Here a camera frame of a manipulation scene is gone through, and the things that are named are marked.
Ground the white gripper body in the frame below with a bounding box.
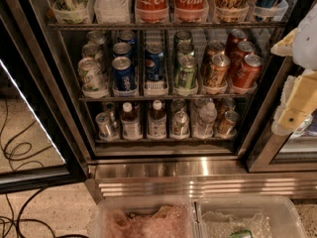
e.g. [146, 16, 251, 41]
[292, 4, 317, 70]

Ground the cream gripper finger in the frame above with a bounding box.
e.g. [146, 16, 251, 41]
[277, 70, 317, 131]
[270, 29, 297, 57]

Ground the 7up can shelf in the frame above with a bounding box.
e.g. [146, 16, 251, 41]
[170, 99, 187, 114]
[171, 111, 189, 136]

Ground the middle red coke can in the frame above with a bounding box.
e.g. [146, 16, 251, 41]
[229, 41, 256, 78]

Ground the red coke can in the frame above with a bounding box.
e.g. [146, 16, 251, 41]
[225, 29, 248, 56]
[233, 54, 263, 88]
[229, 41, 256, 78]

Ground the front red coke can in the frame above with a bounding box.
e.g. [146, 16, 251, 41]
[233, 54, 263, 88]

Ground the rear red coke can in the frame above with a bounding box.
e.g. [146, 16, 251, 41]
[225, 29, 248, 56]

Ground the rear gold can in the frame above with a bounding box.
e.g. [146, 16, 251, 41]
[201, 41, 226, 69]

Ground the gold can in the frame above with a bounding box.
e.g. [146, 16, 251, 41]
[204, 54, 231, 87]
[201, 41, 226, 69]

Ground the rear bronze can bottom right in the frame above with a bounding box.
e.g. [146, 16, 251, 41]
[217, 97, 236, 120]

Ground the bronze can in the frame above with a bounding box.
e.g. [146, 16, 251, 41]
[217, 97, 236, 120]
[217, 110, 240, 136]

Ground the front gold can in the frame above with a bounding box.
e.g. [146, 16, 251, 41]
[204, 54, 231, 87]

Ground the front bronze can bottom right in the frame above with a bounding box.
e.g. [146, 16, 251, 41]
[217, 110, 240, 136]

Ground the steel fridge base grille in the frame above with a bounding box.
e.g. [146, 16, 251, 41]
[85, 157, 317, 202]

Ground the single pepsi can centre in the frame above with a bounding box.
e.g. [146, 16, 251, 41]
[145, 42, 164, 81]

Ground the green can in bin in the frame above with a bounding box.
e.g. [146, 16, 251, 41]
[229, 230, 254, 238]

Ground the rear blue pepsi can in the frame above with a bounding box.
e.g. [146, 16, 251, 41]
[118, 30, 137, 49]

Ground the blue pepsi can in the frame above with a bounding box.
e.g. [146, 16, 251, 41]
[112, 43, 133, 60]
[118, 30, 137, 49]
[112, 57, 136, 91]

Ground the front blue pepsi can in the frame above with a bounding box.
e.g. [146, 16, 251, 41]
[112, 57, 136, 91]

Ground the middle blue pepsi can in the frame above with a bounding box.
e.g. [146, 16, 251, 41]
[112, 43, 133, 60]

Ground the clear bottle top shelf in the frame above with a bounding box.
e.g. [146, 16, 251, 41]
[94, 0, 130, 24]

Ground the rear silver can bottom left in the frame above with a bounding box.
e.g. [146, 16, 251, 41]
[102, 102, 118, 123]

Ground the silver can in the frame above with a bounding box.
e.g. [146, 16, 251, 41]
[95, 112, 115, 141]
[102, 102, 118, 123]

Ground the rear white green can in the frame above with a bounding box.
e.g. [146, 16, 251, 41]
[86, 31, 106, 48]

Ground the white green can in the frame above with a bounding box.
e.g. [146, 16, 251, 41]
[78, 58, 106, 92]
[86, 31, 106, 48]
[82, 43, 104, 70]

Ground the middle white green can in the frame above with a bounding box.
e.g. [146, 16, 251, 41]
[82, 43, 104, 70]

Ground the front white green can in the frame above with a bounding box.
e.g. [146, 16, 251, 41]
[78, 58, 106, 92]

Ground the front silver can bottom left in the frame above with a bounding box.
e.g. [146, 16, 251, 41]
[95, 112, 115, 141]

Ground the open glass fridge door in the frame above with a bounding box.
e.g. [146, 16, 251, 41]
[0, 0, 88, 193]

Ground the gold label bottle top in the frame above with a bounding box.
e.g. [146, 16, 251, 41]
[214, 0, 246, 22]

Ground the front clear water bottle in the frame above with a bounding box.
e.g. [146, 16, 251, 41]
[193, 102, 217, 139]

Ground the clear water bottle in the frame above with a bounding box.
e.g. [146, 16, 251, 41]
[193, 102, 217, 139]
[190, 98, 212, 123]

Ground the rear clear water bottle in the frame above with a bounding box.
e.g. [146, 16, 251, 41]
[190, 98, 212, 123]

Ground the right coca-cola bottle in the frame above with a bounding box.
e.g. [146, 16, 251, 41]
[174, 0, 204, 22]

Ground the coca-cola bottle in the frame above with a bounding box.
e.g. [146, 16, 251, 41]
[136, 0, 167, 23]
[174, 0, 204, 22]

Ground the right clear plastic bin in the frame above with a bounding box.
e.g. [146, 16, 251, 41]
[196, 195, 308, 238]

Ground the clear plastic bin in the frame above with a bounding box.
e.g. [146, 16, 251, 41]
[196, 195, 308, 238]
[93, 195, 198, 238]

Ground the left coca-cola bottle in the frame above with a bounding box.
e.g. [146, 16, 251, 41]
[136, 0, 167, 23]

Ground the right tea bottle white cap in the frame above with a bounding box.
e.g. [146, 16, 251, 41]
[148, 100, 166, 139]

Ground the tea bottle white cap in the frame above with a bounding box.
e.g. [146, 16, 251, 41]
[121, 102, 142, 140]
[148, 100, 166, 139]

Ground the left tea bottle white cap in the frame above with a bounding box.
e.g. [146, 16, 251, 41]
[121, 102, 142, 140]

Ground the left clear plastic bin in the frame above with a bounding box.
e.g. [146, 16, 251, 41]
[93, 195, 198, 238]

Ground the green label bottle top left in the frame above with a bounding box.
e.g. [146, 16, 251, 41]
[53, 0, 94, 24]

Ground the right fridge door frame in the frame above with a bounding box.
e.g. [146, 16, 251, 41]
[245, 56, 317, 173]

